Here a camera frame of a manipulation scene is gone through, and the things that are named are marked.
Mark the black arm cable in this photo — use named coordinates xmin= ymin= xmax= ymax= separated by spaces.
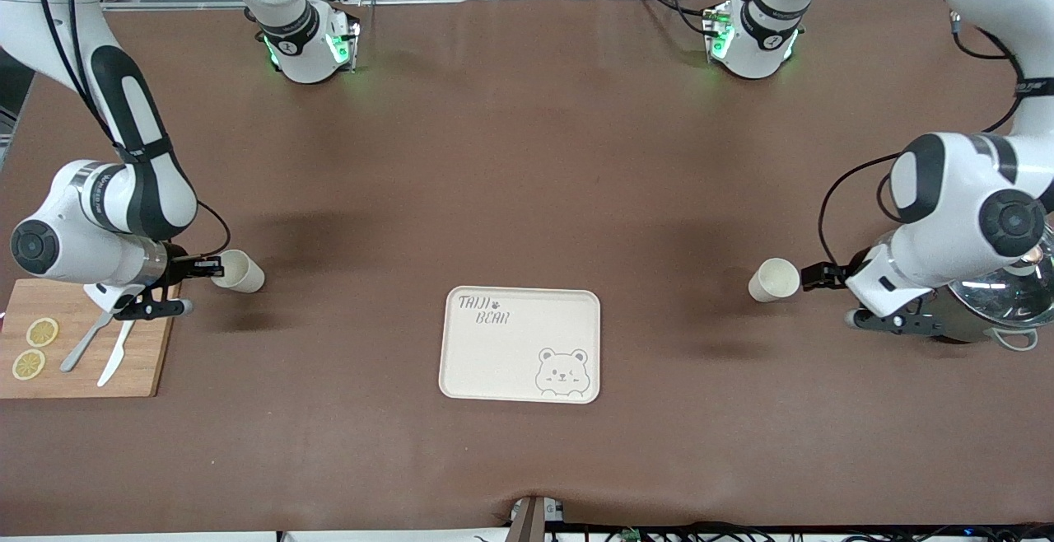
xmin=29 ymin=0 xmax=232 ymax=259
xmin=818 ymin=151 xmax=907 ymax=269

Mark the grey plastic knife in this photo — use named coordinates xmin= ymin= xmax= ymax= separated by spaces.
xmin=59 ymin=310 xmax=116 ymax=373

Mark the grey-green electric pot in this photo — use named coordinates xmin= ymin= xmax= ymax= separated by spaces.
xmin=926 ymin=221 xmax=1054 ymax=352

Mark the glass pot lid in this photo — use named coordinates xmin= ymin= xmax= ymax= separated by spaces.
xmin=947 ymin=225 xmax=1054 ymax=329

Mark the bamboo cutting board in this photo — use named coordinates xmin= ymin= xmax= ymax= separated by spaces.
xmin=0 ymin=277 xmax=182 ymax=399

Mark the white plastic knife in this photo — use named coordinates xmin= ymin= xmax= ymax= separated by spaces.
xmin=96 ymin=320 xmax=137 ymax=388

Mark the cream bear print tray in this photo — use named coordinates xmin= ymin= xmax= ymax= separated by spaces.
xmin=438 ymin=286 xmax=602 ymax=404

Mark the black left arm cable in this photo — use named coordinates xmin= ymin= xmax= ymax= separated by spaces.
xmin=818 ymin=151 xmax=907 ymax=269

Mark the white IKEA cup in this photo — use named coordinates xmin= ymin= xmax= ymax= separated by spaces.
xmin=210 ymin=250 xmax=266 ymax=294
xmin=748 ymin=258 xmax=801 ymax=304

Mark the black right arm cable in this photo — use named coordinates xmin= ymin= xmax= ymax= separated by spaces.
xmin=29 ymin=0 xmax=232 ymax=259

